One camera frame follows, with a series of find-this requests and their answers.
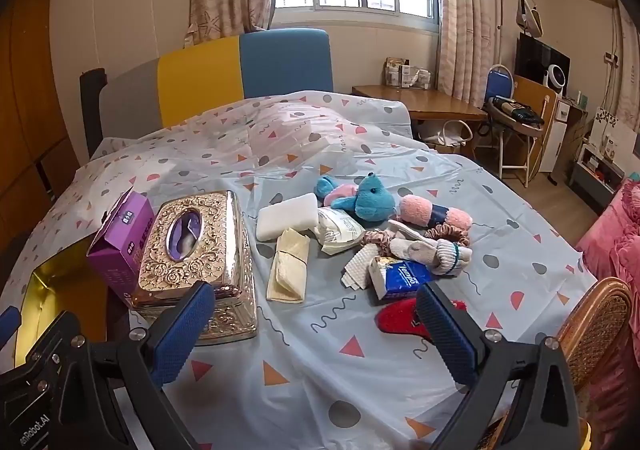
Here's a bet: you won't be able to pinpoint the brown cardboard box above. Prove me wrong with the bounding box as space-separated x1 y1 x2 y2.
384 57 407 88

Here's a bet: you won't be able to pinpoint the blue plush toy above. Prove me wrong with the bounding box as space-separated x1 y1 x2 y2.
314 172 398 223

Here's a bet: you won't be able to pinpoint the white flower print panel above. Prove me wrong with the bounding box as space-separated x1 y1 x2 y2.
592 107 640 161

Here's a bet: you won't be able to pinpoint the white round fan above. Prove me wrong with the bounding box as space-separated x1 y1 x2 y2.
544 64 568 89

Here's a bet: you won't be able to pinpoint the blue folding chair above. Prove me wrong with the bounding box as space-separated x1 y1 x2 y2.
486 64 516 108

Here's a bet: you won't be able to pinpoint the wooden board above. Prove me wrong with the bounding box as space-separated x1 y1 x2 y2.
512 74 556 171

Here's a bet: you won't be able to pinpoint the printed plastic tablecloth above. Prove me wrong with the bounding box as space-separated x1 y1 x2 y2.
0 90 601 450

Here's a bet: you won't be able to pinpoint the wooden desk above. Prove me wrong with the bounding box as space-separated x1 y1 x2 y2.
351 84 488 161

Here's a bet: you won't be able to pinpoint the white waffle cloth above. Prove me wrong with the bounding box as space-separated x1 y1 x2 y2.
342 245 391 291

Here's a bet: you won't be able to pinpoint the blue tissue pack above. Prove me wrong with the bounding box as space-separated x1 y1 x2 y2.
369 257 437 303

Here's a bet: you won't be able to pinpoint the copper brown scrunchie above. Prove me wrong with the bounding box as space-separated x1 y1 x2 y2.
425 224 472 247

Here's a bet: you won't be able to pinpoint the white tote bag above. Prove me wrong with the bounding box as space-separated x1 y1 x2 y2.
417 119 473 155

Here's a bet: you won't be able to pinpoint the small white packets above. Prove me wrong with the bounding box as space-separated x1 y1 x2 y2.
405 66 433 90

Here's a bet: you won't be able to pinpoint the ornate metallic tissue box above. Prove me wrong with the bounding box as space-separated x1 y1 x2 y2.
131 190 259 347

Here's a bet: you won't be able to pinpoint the pink towel roll blue band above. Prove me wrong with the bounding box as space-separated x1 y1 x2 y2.
396 196 473 237

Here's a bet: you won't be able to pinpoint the folding side table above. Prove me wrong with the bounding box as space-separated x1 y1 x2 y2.
487 97 546 188

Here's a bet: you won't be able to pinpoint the white cabinet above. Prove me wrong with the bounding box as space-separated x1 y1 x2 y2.
542 100 588 185

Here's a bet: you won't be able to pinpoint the red plush toy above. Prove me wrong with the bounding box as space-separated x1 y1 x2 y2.
376 299 468 343

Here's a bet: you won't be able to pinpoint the white sponge block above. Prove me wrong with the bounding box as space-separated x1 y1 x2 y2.
256 192 321 243

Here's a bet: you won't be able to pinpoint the black monitor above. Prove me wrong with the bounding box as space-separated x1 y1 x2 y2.
515 32 571 90

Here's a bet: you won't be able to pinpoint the grey low shelf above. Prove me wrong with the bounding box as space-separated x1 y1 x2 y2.
570 145 626 215

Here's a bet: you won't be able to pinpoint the purple cardboard box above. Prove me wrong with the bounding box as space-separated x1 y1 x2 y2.
86 186 157 308

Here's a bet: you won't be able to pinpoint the pink bedding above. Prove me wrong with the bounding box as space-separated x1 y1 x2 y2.
575 175 640 450

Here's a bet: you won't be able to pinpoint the wooden wardrobe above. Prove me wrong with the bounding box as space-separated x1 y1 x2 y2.
0 0 76 241

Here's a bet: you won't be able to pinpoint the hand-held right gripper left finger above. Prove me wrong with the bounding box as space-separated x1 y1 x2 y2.
65 280 217 450

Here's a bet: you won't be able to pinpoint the dusty pink scrunchie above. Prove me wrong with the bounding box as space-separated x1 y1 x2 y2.
361 229 397 259

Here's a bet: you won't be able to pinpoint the grey plush slipper toy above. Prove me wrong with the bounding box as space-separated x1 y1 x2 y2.
387 219 473 277

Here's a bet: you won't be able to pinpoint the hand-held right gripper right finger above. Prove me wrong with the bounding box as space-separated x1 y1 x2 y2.
415 282 593 450

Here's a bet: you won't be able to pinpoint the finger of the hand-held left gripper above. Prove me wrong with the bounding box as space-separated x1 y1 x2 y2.
10 311 85 383
0 306 22 347

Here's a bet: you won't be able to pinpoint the cream folded cloth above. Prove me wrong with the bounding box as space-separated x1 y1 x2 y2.
266 228 312 303

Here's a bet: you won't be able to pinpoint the gold tin container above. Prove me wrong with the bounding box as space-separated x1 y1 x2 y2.
14 250 133 371

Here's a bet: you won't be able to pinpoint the white plastic packet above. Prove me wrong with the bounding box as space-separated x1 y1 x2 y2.
315 206 368 255

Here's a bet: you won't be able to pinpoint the wicker chair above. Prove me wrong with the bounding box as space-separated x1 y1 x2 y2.
472 277 633 450

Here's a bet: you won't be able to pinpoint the black power tool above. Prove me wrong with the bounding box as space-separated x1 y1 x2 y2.
492 97 545 127

